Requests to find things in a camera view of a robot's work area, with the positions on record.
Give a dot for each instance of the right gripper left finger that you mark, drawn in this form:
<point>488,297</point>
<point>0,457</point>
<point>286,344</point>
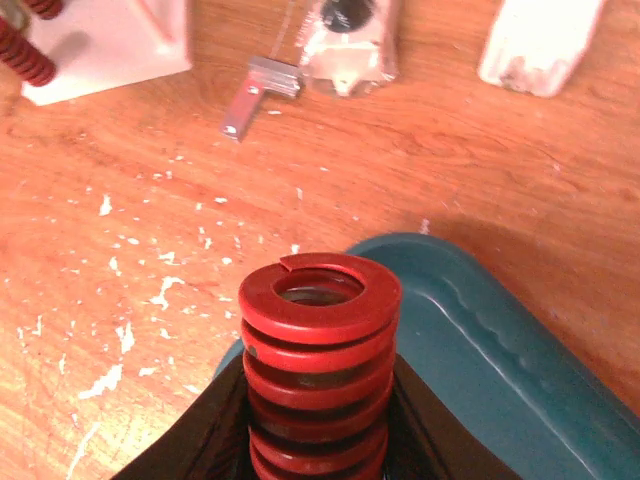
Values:
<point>209,441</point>

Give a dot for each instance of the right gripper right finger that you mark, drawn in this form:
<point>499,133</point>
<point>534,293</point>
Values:
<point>426,441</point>

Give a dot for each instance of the red spring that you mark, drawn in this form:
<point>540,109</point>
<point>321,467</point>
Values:
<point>319,335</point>
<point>45,9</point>
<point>28,62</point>

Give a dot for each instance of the small grey metal part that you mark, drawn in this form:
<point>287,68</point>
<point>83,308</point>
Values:
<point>264,76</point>

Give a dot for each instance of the white peg board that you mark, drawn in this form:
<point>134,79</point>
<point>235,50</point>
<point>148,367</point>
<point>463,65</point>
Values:
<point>102,45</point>

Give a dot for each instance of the teal plastic tray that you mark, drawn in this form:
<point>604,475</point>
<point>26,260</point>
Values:
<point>498,370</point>

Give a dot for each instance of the bagged round dial part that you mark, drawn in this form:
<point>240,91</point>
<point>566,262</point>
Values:
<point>348,48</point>

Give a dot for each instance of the white wall plug adapter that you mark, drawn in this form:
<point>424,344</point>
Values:
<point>533,46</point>

